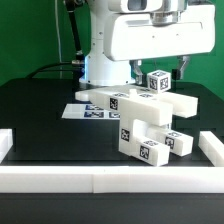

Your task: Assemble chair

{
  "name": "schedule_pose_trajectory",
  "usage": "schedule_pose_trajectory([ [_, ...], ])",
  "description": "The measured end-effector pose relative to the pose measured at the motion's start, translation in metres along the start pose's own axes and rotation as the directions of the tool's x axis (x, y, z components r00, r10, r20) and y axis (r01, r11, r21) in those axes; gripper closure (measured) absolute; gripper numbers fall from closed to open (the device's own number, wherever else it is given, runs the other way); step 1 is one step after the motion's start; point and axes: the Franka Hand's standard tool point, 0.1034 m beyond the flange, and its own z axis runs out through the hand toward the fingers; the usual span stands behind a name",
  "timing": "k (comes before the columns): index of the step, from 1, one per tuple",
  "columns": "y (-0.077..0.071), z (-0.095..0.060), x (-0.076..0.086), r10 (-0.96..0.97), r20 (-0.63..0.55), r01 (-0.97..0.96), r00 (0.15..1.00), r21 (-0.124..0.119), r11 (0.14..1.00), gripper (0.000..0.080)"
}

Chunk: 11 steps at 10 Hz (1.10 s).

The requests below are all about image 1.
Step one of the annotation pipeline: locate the white thin cable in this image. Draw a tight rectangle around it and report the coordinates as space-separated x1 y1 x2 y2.
54 0 64 63

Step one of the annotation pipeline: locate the white chair back part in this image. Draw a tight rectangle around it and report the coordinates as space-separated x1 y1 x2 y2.
75 85 198 126

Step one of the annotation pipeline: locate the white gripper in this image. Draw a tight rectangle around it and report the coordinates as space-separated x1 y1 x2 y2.
103 4 215 84

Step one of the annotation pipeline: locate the white fence bar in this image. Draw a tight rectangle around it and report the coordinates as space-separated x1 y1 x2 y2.
0 166 224 193
198 131 224 167

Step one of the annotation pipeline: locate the white right fence bar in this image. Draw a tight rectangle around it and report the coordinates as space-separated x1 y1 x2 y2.
198 131 224 167

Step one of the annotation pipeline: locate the white chair seat part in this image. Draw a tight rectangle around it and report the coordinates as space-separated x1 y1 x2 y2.
118 116 161 153

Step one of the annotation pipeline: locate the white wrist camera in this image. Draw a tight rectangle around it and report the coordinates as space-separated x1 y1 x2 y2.
108 0 163 13

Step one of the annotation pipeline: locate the black cable bundle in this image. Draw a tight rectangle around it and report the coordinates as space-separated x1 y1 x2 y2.
25 0 86 80

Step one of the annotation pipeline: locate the white left fence block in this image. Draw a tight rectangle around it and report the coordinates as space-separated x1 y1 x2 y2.
0 129 13 163

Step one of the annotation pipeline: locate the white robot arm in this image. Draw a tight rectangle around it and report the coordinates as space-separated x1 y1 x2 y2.
81 0 215 86

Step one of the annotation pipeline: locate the white tagged cube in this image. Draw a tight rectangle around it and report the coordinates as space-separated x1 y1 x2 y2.
164 123 172 130
147 70 171 94

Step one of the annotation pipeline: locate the white front fence bar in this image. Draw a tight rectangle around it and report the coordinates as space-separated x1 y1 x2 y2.
0 166 224 193

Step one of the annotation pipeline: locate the white fiducial marker sheet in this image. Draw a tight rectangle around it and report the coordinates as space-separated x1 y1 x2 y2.
62 104 120 120

